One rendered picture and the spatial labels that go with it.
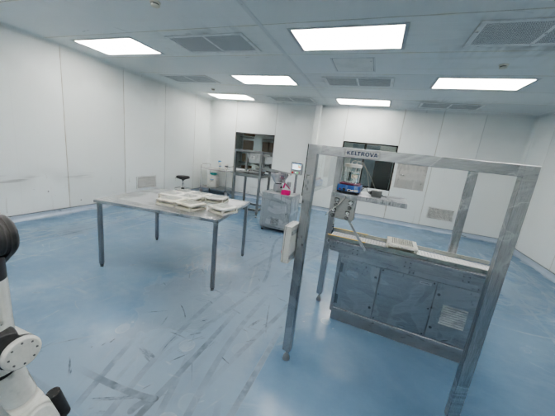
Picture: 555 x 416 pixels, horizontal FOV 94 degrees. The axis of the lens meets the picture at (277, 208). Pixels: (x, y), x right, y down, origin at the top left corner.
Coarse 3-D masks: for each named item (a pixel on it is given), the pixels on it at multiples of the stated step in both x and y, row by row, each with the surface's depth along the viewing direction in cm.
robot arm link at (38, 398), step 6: (36, 390) 69; (36, 396) 68; (42, 396) 69; (30, 402) 67; (36, 402) 67; (42, 402) 68; (48, 402) 69; (18, 408) 65; (24, 408) 66; (30, 408) 66; (36, 408) 67; (42, 408) 68; (48, 408) 69; (54, 408) 70; (12, 414) 64; (18, 414) 65; (24, 414) 65; (30, 414) 66; (36, 414) 67; (42, 414) 68; (48, 414) 69; (54, 414) 71
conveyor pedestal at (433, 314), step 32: (352, 256) 241; (352, 288) 246; (384, 288) 234; (416, 288) 223; (448, 288) 213; (352, 320) 252; (384, 320) 239; (416, 320) 227; (448, 320) 217; (448, 352) 222
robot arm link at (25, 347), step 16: (0, 288) 58; (0, 304) 58; (0, 320) 58; (0, 336) 58; (16, 336) 60; (32, 336) 63; (0, 352) 58; (16, 352) 60; (32, 352) 63; (0, 368) 59; (16, 368) 60
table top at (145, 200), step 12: (132, 192) 345; (144, 192) 353; (156, 192) 361; (108, 204) 288; (120, 204) 285; (132, 204) 289; (144, 204) 294; (228, 204) 340; (240, 204) 348; (180, 216) 273; (192, 216) 270; (204, 216) 272; (216, 216) 277; (228, 216) 292
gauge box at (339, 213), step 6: (330, 198) 233; (342, 198) 229; (330, 204) 234; (342, 204) 229; (348, 204) 227; (354, 204) 225; (330, 210) 235; (336, 210) 232; (342, 210) 230; (348, 210) 228; (354, 210) 233; (330, 216) 235; (336, 216) 233; (342, 216) 231
